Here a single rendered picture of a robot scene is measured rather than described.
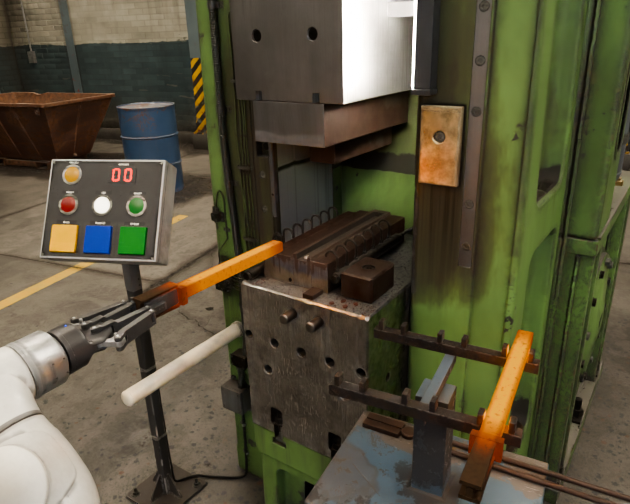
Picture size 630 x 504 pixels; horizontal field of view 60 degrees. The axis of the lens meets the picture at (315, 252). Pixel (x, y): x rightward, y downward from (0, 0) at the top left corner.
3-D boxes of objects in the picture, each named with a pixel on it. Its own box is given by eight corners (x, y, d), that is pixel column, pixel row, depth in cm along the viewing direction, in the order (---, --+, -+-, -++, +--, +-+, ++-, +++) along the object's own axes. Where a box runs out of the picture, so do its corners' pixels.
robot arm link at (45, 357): (43, 409, 79) (80, 388, 84) (28, 355, 76) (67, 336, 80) (10, 389, 84) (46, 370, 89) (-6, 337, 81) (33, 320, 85)
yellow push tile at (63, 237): (74, 252, 148) (77, 224, 149) (48, 251, 149) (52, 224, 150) (78, 253, 150) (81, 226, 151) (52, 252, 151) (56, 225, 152)
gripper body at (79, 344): (44, 367, 88) (95, 341, 95) (76, 383, 83) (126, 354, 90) (33, 326, 85) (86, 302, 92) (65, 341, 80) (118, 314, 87)
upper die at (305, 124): (324, 148, 121) (323, 103, 118) (255, 141, 132) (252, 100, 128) (407, 121, 153) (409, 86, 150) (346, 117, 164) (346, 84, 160)
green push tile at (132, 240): (143, 254, 145) (146, 226, 146) (117, 253, 146) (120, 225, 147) (146, 255, 147) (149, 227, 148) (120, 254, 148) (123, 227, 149)
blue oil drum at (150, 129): (162, 198, 558) (150, 109, 526) (117, 193, 580) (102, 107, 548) (196, 184, 608) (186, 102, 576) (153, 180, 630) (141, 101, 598)
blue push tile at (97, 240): (108, 253, 147) (111, 225, 148) (82, 252, 148) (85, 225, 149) (111, 254, 148) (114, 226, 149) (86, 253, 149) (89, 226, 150)
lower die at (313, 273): (328, 293, 134) (327, 261, 131) (264, 276, 145) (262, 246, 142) (404, 241, 166) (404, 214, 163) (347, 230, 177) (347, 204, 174)
